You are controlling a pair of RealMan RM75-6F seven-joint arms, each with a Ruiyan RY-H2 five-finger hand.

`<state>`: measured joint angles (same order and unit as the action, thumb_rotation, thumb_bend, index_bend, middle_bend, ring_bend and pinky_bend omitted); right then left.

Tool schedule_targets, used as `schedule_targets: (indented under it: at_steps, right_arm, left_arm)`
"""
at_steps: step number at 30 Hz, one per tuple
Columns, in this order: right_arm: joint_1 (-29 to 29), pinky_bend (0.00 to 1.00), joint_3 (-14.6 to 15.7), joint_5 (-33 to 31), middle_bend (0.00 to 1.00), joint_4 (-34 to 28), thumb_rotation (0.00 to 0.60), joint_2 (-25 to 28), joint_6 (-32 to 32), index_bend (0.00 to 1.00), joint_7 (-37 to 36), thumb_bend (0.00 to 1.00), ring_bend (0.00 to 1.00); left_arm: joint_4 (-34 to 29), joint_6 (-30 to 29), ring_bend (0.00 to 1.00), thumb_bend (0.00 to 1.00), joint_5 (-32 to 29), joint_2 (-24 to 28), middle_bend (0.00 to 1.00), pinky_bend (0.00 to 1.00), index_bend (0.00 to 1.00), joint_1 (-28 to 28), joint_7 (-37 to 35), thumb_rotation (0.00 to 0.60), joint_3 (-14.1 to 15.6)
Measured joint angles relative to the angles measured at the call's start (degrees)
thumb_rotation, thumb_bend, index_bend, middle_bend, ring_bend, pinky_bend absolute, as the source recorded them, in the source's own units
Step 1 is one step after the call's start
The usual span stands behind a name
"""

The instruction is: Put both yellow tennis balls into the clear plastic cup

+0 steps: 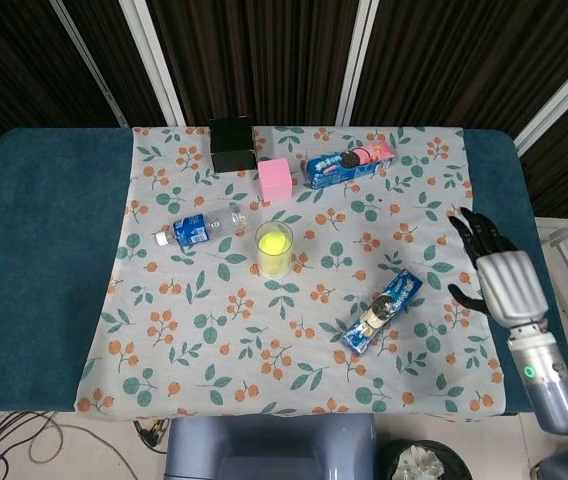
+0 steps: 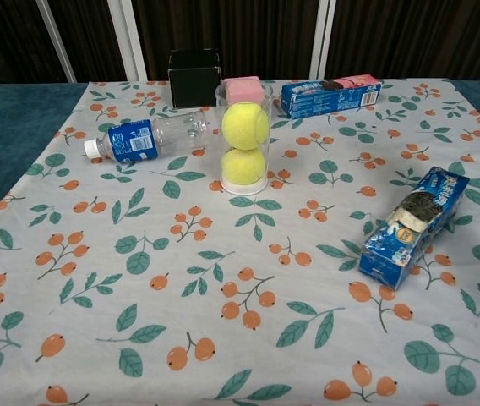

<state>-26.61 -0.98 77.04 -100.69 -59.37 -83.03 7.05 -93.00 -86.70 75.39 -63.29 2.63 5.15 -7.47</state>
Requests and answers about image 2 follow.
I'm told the yellow tennis ball with logo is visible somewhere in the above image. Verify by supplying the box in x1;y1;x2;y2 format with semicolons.
221;146;266;186

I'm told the plain yellow tennis ball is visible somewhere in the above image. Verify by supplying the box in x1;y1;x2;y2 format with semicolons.
221;100;270;151

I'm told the clear plastic tube container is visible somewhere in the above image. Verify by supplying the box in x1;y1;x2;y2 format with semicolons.
215;80;275;195

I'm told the floral white tablecloth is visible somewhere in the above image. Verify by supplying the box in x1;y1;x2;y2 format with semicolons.
0;78;480;406

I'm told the pink foam cube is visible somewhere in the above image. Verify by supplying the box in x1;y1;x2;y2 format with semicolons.
221;76;265;105

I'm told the blue label plastic water bottle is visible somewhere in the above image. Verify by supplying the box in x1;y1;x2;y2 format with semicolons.
83;110;212;163

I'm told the black open box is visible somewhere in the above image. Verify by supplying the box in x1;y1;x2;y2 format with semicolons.
167;49;224;109

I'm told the blue and pink cookie box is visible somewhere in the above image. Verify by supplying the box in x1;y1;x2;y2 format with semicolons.
280;74;384;119

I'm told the white partition post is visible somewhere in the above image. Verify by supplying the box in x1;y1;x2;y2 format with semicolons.
35;0;77;84
308;0;337;80
106;0;150;81

